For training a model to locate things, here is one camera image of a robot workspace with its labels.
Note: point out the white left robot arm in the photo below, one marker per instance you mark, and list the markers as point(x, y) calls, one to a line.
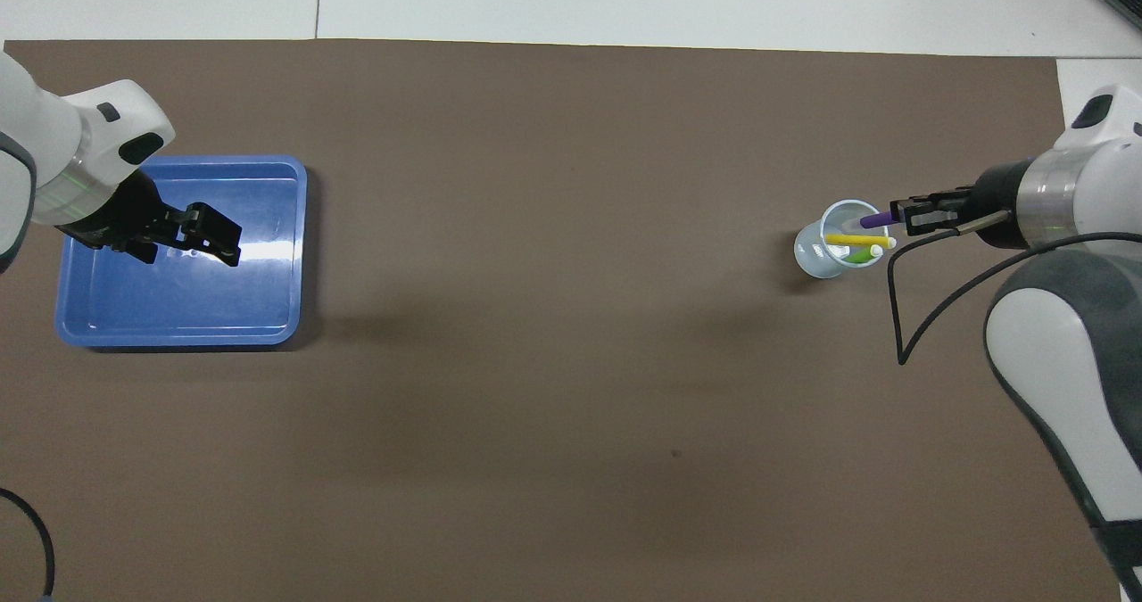
point(62, 156)

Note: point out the yellow pen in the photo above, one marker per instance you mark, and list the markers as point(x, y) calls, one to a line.
point(856, 240)

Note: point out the brown table mat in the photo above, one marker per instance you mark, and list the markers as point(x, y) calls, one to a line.
point(571, 459)

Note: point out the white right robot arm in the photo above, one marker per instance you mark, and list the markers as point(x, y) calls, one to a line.
point(1079, 317)

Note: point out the purple pen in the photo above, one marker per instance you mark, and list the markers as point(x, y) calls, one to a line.
point(876, 220)

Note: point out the blue plastic tray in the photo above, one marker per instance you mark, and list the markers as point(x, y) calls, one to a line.
point(178, 308)

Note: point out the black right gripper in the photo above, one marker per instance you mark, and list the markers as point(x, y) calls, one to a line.
point(972, 210)

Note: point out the green pen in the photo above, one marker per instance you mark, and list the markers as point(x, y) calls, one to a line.
point(864, 254)

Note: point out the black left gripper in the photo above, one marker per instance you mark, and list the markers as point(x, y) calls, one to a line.
point(134, 223)

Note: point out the translucent plastic cup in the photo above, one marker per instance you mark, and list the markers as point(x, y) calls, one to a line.
point(821, 259)

